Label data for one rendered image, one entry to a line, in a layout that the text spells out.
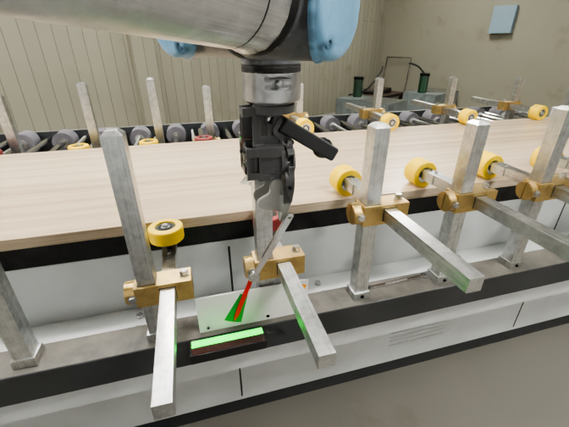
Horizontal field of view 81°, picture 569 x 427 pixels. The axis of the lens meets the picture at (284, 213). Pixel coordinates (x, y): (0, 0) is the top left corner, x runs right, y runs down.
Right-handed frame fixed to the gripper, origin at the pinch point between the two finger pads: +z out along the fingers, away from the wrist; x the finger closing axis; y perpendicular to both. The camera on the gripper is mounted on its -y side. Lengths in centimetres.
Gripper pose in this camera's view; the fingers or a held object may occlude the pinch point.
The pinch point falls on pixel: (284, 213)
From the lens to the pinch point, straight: 62.7
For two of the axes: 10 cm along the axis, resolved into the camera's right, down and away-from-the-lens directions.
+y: -9.6, 1.2, -2.4
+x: 2.7, 4.4, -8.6
